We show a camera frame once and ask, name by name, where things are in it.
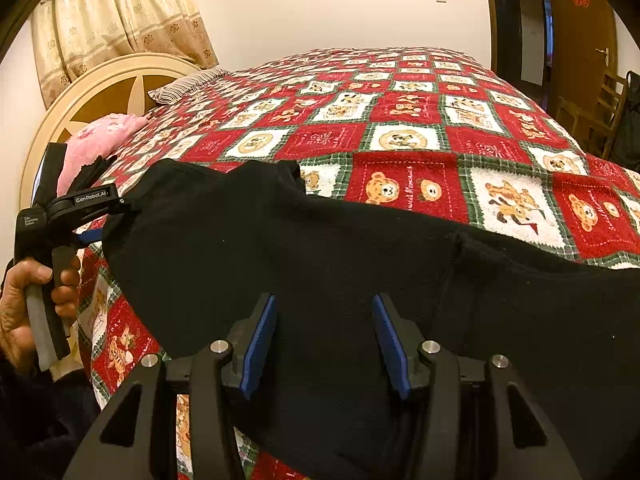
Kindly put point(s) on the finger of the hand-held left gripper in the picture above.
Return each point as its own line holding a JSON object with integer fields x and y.
{"x": 90, "y": 236}

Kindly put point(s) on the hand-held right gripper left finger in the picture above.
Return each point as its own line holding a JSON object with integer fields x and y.
{"x": 260, "y": 350}

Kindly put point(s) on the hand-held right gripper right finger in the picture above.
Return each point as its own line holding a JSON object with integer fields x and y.
{"x": 392, "y": 350}

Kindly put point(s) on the black pants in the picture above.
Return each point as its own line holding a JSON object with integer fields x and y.
{"x": 300, "y": 260}

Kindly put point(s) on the person's left forearm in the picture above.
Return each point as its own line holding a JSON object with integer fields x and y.
{"x": 35, "y": 425}

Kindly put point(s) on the person's left hand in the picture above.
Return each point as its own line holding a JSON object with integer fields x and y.
{"x": 15, "y": 310}

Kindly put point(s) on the small black cloth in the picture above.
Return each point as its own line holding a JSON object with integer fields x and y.
{"x": 92, "y": 172}

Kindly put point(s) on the pink pillow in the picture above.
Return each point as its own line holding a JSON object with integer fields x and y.
{"x": 100, "y": 135}

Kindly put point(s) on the cream wooden headboard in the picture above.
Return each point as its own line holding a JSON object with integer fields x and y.
{"x": 100, "y": 85}

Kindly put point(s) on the striped pillow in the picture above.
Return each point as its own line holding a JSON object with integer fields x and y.
{"x": 185, "y": 86}

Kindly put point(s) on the beige patterned curtain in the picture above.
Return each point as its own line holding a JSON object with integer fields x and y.
{"x": 100, "y": 10}

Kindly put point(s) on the red checkered printed bedspread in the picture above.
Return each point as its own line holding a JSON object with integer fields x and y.
{"x": 400, "y": 125}

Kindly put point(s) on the wooden chair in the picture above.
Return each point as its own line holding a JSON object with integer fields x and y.
{"x": 580, "y": 120}

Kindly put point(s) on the wooden door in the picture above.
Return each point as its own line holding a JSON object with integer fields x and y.
{"x": 575, "y": 50}

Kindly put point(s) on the wooden door frame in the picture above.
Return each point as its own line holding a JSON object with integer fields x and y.
{"x": 487, "y": 0}

